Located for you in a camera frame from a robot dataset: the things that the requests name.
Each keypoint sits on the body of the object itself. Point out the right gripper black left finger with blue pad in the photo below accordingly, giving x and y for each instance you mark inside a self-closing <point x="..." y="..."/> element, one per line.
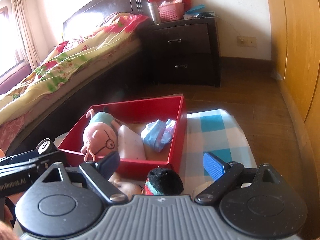
<point x="97" y="175"/>

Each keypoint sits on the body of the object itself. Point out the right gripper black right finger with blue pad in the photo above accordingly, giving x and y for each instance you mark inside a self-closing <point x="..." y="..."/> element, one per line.
<point x="225" y="177"/>

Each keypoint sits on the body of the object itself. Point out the cream plush doll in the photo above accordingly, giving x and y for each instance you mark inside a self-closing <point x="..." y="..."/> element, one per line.
<point x="128" y="188"/>

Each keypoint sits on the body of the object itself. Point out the rainbow striped knit hat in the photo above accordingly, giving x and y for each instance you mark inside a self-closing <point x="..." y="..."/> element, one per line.
<point x="163" y="182"/>

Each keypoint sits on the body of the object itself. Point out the pink pig plush toy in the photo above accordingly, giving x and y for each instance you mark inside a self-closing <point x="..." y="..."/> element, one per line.
<point x="100" y="137"/>

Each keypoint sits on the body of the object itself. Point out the dark Starbucks can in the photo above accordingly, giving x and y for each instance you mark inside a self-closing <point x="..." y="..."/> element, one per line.
<point x="46" y="146"/>

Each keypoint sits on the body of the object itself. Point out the white tissue pack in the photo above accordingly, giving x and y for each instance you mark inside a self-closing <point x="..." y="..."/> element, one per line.
<point x="130" y="144"/>

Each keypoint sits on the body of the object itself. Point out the blue white checkered cloth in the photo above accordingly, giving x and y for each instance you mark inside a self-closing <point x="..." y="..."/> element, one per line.
<point x="211" y="131"/>

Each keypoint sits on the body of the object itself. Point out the red cardboard box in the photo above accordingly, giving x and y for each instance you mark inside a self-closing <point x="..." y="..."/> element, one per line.
<point x="136" y="115"/>

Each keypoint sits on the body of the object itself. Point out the purple window seat cushion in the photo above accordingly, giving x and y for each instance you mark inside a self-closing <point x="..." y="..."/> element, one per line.
<point x="13" y="77"/>

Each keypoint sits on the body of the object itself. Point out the dark wooden nightstand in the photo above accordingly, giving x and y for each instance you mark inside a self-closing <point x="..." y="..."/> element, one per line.
<point x="184" y="52"/>

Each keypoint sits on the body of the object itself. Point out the floral yellow quilt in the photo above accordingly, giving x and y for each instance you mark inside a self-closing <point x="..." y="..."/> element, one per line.
<point x="75" y="55"/>

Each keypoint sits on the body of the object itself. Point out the blue items on nightstand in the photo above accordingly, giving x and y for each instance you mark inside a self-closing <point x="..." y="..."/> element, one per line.
<point x="198" y="12"/>

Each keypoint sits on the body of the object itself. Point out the beige curtain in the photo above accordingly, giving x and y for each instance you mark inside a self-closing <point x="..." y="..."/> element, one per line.
<point x="19" y="9"/>

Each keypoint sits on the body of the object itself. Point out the pink plastic basket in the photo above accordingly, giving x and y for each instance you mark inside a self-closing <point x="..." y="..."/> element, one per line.
<point x="171" y="12"/>

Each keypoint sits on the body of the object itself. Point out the steel thermos cup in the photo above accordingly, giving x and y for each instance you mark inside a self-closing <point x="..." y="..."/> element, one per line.
<point x="154" y="12"/>

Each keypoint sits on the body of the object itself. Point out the dark wooden bed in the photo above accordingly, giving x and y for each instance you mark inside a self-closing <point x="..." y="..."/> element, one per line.
<point x="105" y="79"/>

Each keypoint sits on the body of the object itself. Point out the wooden wardrobe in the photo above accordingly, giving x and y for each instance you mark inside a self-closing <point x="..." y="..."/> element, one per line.
<point x="295" y="54"/>

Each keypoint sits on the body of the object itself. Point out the wall power socket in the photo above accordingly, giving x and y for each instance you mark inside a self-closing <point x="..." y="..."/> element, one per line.
<point x="244" y="41"/>

